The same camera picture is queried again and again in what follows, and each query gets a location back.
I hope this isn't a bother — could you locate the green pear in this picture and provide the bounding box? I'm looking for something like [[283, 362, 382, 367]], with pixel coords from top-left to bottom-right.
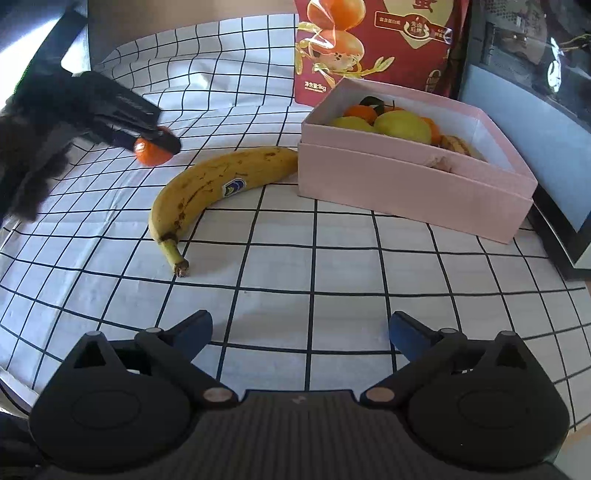
[[329, 116, 377, 133], [374, 110, 432, 144]]

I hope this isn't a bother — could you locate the short yellow banana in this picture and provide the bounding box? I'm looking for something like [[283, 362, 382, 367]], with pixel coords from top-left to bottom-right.
[[439, 135, 485, 161]]

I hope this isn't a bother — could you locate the orange tangerine with leaves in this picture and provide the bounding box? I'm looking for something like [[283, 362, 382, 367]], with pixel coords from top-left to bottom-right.
[[422, 117, 442, 146]]

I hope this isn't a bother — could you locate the red orange gift box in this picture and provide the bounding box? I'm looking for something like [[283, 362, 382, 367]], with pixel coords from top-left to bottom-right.
[[294, 0, 470, 107]]

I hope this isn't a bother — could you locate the pink cardboard box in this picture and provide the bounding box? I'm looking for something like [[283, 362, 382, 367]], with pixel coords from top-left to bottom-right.
[[297, 79, 538, 243]]

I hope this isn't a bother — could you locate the long yellow banana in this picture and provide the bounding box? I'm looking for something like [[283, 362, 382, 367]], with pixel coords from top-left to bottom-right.
[[148, 146, 297, 277]]

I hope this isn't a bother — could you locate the white black grid tablecloth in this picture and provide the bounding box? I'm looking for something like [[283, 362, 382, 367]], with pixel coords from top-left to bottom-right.
[[1, 14, 590, 429]]

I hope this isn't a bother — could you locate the orange tangerine with leaf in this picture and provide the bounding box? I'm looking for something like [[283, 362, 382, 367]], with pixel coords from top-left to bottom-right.
[[344, 104, 378, 125]]

